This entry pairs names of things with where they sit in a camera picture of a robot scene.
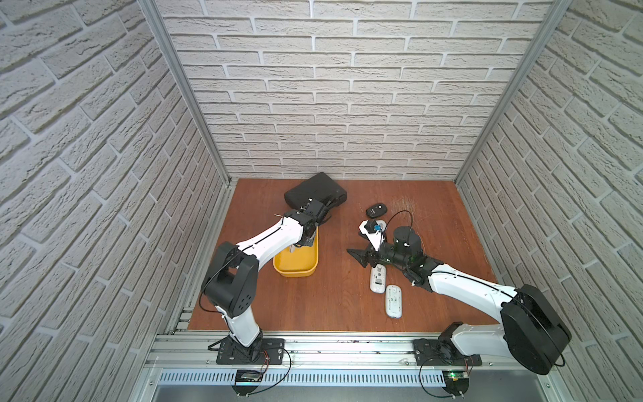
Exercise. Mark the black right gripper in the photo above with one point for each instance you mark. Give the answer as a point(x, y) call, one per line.
point(363, 255)

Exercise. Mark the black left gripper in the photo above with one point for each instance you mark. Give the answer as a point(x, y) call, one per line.
point(319, 208)

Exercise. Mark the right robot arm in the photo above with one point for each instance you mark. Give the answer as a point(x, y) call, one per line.
point(528, 327)

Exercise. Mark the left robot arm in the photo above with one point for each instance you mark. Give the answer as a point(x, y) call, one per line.
point(232, 277)

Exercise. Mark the black mouse upside down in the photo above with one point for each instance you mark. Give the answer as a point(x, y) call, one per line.
point(376, 211)

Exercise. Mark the yellow plastic storage box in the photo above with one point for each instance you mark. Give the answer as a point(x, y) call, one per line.
point(294, 262)

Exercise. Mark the black plastic tool case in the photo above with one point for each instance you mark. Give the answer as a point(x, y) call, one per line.
point(320, 187)

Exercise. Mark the right controller board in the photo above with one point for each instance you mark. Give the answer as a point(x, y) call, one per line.
point(457, 383)

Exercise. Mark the controller board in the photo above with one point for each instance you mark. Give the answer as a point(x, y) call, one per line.
point(457, 383)
point(247, 381)

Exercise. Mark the left controller board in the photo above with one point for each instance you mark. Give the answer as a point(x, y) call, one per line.
point(247, 381)

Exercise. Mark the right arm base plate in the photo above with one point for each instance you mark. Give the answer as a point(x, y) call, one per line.
point(439, 352)

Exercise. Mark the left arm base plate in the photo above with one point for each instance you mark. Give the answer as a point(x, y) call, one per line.
point(263, 351)

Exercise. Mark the aluminium front rail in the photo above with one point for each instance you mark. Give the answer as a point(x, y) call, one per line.
point(332, 350)

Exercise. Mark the aluminium corner post left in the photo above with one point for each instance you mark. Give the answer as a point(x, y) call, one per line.
point(170, 54)

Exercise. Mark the aluminium corner post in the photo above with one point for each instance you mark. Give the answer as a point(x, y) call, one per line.
point(551, 21)
point(170, 54)

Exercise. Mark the aluminium corner post right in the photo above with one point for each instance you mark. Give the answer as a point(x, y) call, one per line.
point(551, 21)

